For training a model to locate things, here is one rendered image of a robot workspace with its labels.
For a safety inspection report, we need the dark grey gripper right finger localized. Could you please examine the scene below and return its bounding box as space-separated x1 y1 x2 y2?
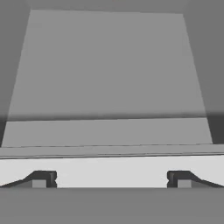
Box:
166 170 224 189

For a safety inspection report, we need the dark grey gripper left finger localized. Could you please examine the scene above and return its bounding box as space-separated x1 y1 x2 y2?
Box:
0 170 58 189

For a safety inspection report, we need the pale grey fridge body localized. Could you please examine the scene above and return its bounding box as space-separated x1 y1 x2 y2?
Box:
0 143 224 189

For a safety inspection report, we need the grey fridge door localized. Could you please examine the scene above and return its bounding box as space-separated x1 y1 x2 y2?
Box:
1 9 214 148

